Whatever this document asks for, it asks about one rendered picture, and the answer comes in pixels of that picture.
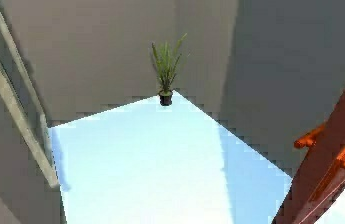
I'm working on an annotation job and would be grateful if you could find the grey framed window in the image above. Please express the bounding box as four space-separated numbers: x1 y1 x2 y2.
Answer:
0 0 61 189

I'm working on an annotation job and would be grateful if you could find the brown room door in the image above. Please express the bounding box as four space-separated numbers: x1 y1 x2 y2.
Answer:
271 56 345 224

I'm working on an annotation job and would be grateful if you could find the green house plant black pot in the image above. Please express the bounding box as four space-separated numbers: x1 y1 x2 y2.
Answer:
149 32 189 107

